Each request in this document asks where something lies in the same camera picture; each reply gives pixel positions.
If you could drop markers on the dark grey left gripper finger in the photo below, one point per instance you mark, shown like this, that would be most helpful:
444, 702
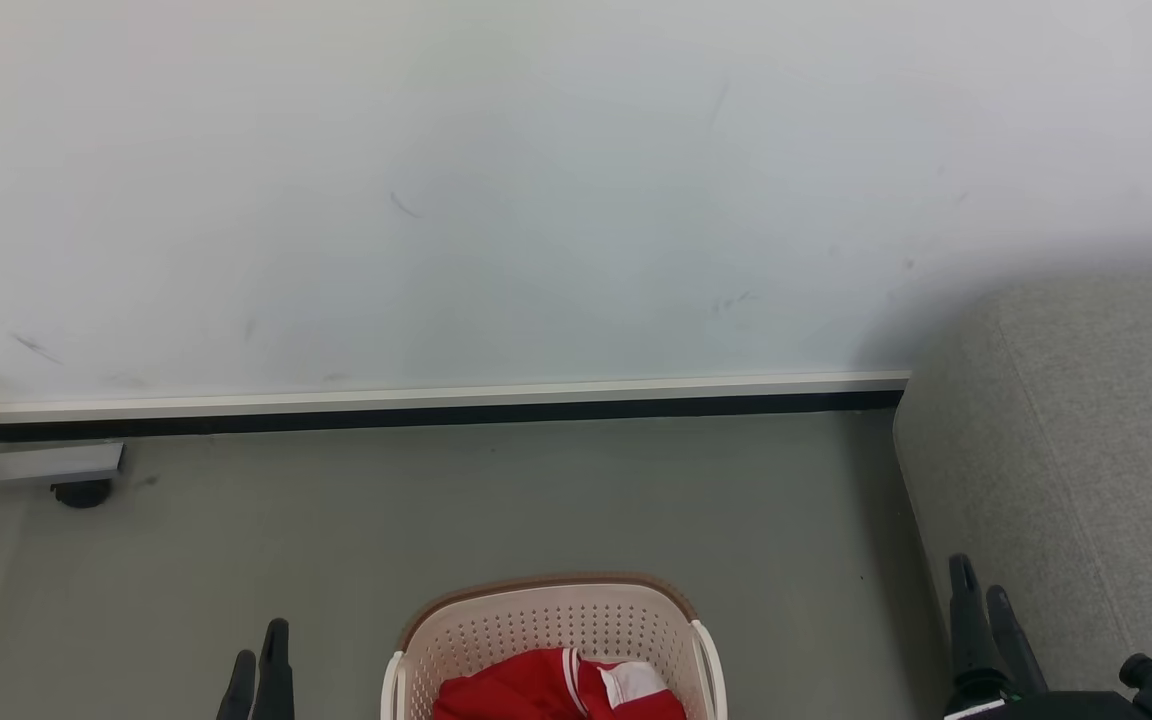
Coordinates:
239, 692
276, 680

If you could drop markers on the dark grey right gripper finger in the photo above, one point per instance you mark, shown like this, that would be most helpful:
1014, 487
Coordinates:
971, 640
1016, 650

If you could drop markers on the black caster wheel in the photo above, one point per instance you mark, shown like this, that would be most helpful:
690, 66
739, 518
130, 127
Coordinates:
82, 493

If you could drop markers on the white and black baseboard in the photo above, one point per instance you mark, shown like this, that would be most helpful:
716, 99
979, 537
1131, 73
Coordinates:
436, 405

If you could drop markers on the red garment with thin stripes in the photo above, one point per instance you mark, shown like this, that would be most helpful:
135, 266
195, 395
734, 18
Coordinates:
526, 690

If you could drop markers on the grey fabric sofa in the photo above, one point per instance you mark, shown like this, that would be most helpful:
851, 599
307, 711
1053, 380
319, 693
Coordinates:
1086, 450

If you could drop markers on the cream perforated laundry basket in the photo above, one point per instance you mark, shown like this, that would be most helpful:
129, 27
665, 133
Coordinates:
546, 620

